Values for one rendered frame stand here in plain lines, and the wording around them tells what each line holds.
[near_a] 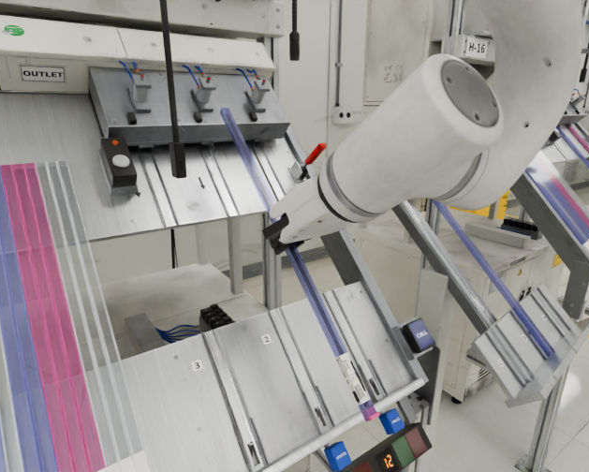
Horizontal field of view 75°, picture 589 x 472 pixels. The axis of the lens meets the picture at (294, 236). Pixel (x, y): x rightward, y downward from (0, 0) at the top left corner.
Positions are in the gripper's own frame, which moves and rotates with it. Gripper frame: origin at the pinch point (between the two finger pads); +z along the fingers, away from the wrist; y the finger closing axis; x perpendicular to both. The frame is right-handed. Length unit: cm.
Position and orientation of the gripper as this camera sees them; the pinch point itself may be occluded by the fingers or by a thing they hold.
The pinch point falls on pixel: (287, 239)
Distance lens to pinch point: 55.0
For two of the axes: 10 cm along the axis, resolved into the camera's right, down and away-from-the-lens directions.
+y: -8.2, 1.8, -5.4
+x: 3.4, 9.2, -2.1
